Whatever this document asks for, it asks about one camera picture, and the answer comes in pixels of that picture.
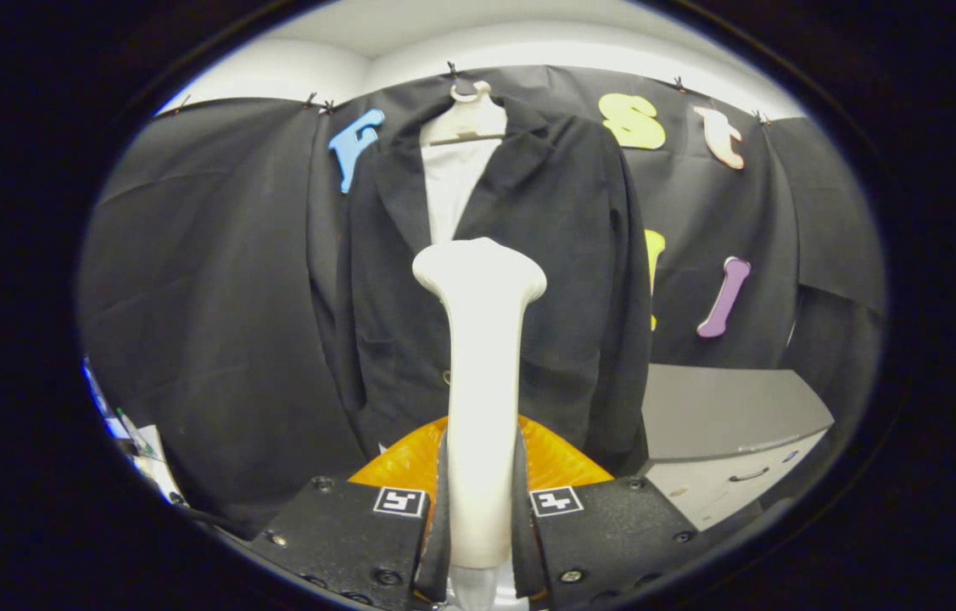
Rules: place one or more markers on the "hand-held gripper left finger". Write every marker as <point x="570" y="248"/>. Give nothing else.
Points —
<point x="342" y="535"/>

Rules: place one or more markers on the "black backdrop cloth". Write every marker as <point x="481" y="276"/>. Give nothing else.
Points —
<point x="206" y="297"/>

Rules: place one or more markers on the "grey cabinet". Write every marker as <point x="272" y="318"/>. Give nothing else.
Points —
<point x="723" y="407"/>

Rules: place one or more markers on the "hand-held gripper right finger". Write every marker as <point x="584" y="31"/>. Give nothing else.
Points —
<point x="613" y="535"/>

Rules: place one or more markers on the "white garment steamer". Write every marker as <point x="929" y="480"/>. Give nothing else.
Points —
<point x="482" y="382"/>

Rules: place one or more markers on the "black suit jacket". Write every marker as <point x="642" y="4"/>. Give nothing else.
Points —
<point x="562" y="238"/>

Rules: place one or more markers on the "cluttered white desk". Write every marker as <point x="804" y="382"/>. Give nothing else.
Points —
<point x="151" y="462"/>

